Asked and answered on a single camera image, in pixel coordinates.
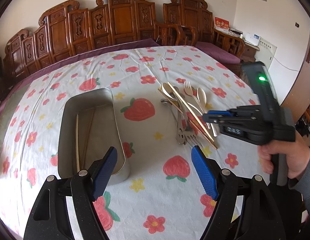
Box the cream plastic fork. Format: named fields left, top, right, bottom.
left=184, top=81, right=204, bottom=114

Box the long light bamboo chopstick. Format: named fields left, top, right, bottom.
left=166, top=81, right=216, bottom=144

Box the stainless steel spoon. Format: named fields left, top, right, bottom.
left=160, top=99, right=183, bottom=130

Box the dark brown wooden chopstick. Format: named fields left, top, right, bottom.
left=82, top=108, right=95, bottom=168

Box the grey right forearm sleeve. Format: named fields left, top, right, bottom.
left=289, top=160, right=310, bottom=215

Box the right hand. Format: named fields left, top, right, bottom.
left=257, top=131, right=310, bottom=179

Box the floral white tablecloth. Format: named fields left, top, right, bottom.
left=0, top=46, right=258, bottom=239

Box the metal rectangular tray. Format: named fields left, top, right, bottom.
left=58, top=88, right=130, bottom=185

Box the purple seat cushion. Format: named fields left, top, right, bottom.
left=195, top=42, right=240, bottom=64

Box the white electrical panel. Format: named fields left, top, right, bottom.
left=255, top=37, right=277, bottom=69

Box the white router box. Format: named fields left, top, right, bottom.
left=244, top=33, right=260, bottom=47

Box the red calendar card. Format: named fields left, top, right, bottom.
left=214, top=17, right=230, bottom=33

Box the carved wooden armchair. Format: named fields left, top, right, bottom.
left=163, top=0, right=245, bottom=58

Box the carved wooden bench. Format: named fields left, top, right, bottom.
left=2, top=0, right=185, bottom=81

